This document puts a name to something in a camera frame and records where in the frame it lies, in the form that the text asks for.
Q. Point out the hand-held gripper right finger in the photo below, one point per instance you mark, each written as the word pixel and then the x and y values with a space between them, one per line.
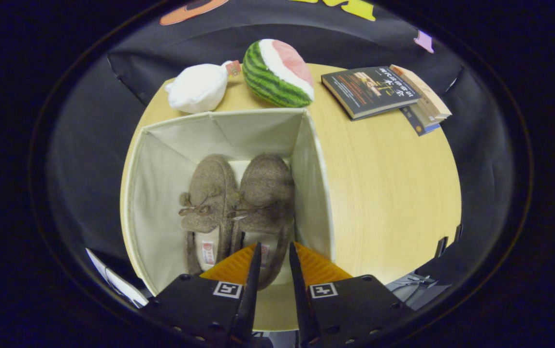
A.
pixel 301 304

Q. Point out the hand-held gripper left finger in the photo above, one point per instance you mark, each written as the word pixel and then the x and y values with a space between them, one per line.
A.
pixel 252 299

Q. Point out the brown slipper shoe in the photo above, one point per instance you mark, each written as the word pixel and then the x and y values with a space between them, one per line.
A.
pixel 268 183
pixel 210 179

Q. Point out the white fabric storage box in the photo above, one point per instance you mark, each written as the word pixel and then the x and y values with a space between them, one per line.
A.
pixel 161 193

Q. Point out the white device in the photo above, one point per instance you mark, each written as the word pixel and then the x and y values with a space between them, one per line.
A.
pixel 118 285

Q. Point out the blue book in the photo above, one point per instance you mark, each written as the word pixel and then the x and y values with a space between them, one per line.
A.
pixel 417 124

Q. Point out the white plush toy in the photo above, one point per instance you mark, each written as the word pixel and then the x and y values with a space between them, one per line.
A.
pixel 195 89

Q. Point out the watermelon slice plush toy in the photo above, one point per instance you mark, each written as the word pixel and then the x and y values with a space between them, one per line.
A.
pixel 268 79

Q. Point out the black paperback book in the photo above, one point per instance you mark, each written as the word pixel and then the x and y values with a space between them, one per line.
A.
pixel 369 89

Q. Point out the beige book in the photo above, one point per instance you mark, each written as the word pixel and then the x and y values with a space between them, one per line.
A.
pixel 427 99

